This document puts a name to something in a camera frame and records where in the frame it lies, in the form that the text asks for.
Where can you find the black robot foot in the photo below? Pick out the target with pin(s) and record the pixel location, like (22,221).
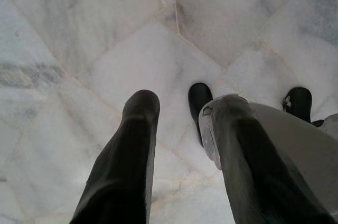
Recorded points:
(199,100)
(299,102)

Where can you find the black robot left foot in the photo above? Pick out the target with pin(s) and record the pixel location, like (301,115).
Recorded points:
(199,100)

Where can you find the black robot right foot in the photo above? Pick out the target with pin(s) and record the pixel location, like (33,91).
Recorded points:
(299,102)

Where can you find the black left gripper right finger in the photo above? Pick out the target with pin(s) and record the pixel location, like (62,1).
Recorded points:
(253,171)

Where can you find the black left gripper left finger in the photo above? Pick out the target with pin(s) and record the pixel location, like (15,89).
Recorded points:
(126,160)

